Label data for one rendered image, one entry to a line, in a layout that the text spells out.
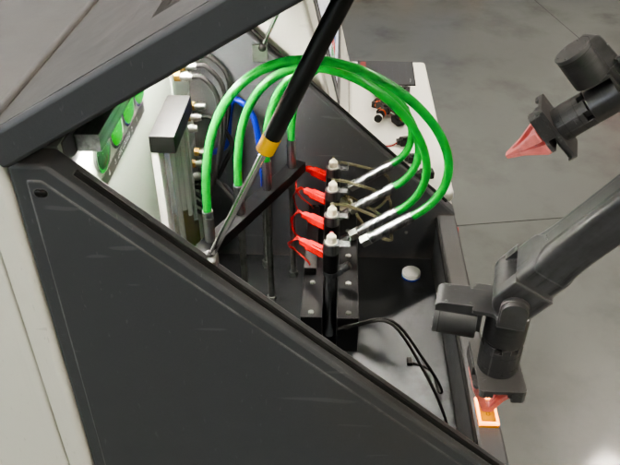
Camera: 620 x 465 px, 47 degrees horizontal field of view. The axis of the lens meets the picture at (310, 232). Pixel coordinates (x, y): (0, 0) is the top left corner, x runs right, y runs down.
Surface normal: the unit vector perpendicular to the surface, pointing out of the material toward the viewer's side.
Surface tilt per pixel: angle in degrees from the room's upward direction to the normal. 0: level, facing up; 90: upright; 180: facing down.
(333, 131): 90
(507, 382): 0
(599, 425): 0
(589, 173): 0
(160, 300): 90
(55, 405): 90
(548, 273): 84
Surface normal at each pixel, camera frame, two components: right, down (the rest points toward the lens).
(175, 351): -0.04, 0.59
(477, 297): -0.03, -0.71
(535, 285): -0.29, 0.66
